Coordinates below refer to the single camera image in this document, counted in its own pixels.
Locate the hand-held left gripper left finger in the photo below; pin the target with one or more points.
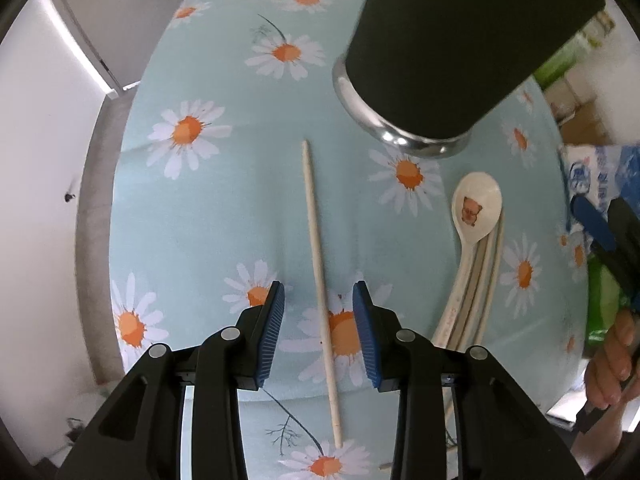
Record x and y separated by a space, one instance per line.
270 335

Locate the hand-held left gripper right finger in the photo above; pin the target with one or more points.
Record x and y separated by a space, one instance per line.
367 335

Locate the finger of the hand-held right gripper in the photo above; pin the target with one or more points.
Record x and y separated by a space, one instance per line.
627 250
592 222

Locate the single wooden chopstick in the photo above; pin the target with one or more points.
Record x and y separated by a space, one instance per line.
320 290

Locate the set of wooden chopsticks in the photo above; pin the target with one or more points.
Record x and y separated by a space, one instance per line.
482 285

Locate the black utensil holder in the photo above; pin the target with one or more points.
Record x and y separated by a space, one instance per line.
475 35

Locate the person's right hand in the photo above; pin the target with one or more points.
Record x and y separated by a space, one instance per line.
612 370

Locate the blue white salt bag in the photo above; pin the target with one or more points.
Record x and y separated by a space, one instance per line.
592 170

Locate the blue daisy print tablecloth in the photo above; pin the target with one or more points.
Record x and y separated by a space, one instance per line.
225 210

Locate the green label bottle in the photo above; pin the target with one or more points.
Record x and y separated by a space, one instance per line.
575 55

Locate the grey door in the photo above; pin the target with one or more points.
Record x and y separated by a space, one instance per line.
125 10

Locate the small black wall hook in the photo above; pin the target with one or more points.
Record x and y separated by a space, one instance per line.
70 193

